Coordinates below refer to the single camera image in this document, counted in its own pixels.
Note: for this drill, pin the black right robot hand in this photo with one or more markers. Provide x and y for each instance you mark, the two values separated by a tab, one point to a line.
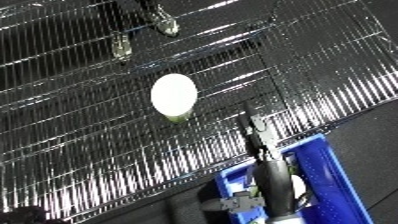
277	186

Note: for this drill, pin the pale right robot arm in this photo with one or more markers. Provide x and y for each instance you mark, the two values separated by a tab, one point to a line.
284	220

